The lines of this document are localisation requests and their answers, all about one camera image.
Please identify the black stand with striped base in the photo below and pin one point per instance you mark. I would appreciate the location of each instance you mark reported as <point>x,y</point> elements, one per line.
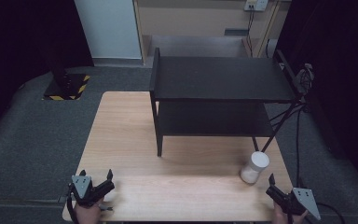
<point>66,85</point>

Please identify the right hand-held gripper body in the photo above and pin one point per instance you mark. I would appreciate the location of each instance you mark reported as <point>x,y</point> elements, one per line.
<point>295,200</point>

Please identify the dark curtain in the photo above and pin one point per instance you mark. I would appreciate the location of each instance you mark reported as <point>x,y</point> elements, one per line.
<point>338,77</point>
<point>18,40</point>

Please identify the black two-tier shelf rack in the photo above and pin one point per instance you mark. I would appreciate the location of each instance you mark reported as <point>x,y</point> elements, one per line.
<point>220,77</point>

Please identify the white lidded jar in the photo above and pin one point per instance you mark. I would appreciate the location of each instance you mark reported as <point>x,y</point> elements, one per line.
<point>256,166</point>

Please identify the white wall panel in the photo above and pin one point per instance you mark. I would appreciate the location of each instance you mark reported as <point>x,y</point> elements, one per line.
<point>108,28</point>

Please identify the person's left hand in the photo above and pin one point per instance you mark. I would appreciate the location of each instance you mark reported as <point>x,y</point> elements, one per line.
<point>87,214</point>

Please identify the white wall socket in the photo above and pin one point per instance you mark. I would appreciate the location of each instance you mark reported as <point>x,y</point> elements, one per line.
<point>256,4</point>

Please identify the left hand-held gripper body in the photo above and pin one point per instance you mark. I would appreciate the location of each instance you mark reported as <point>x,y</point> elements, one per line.
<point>85,189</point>

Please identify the person's right hand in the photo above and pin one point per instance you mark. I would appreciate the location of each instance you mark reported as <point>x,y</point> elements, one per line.
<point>281,216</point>

